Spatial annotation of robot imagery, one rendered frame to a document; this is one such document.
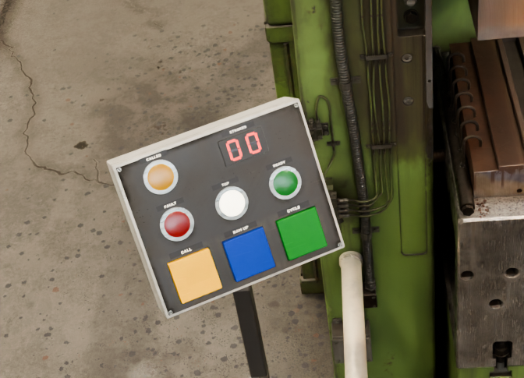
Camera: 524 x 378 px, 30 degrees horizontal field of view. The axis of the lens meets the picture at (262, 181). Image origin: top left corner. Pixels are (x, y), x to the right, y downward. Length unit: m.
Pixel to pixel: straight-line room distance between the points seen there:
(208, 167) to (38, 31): 2.82
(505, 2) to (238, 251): 0.60
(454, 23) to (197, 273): 0.89
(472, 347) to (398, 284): 0.24
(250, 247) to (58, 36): 2.77
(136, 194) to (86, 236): 1.68
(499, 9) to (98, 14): 2.97
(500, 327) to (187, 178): 0.78
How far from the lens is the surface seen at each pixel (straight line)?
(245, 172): 1.66
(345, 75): 1.83
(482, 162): 1.87
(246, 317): 1.97
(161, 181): 1.63
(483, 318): 2.06
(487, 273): 1.95
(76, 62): 4.13
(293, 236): 1.70
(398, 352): 2.45
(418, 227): 2.13
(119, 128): 3.70
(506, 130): 1.92
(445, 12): 2.20
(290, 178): 1.68
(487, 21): 1.65
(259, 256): 1.69
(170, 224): 1.64
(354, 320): 2.04
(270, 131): 1.67
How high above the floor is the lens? 2.21
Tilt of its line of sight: 41 degrees down
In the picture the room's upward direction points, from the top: 10 degrees counter-clockwise
